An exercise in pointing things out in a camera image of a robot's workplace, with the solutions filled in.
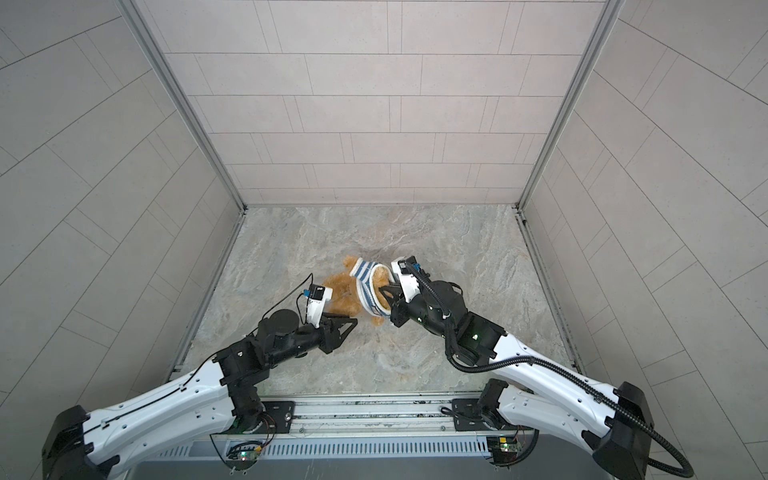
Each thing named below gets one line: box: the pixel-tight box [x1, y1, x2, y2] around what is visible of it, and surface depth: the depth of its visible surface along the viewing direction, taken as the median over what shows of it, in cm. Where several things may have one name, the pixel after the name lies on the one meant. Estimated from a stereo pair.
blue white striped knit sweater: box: [349, 257, 396, 317], surface depth 68 cm
